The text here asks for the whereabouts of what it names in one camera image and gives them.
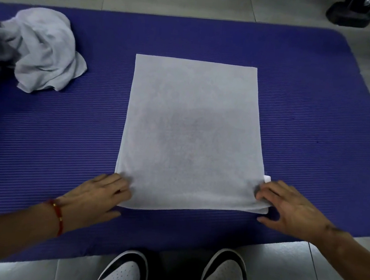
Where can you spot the person's right hand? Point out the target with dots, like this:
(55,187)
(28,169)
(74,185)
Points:
(295,214)

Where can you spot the person's left hand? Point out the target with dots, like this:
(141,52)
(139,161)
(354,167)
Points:
(94,201)

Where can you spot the light grey printed towel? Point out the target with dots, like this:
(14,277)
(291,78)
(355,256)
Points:
(192,135)

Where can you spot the purple ribbed mat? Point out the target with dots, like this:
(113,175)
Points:
(307,91)

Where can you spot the person's left forearm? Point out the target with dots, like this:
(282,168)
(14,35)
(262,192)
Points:
(6,235)

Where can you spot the person's black trousers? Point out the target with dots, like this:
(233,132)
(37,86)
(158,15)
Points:
(175,274)

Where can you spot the black weight stack machine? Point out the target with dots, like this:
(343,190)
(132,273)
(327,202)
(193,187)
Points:
(350,14)

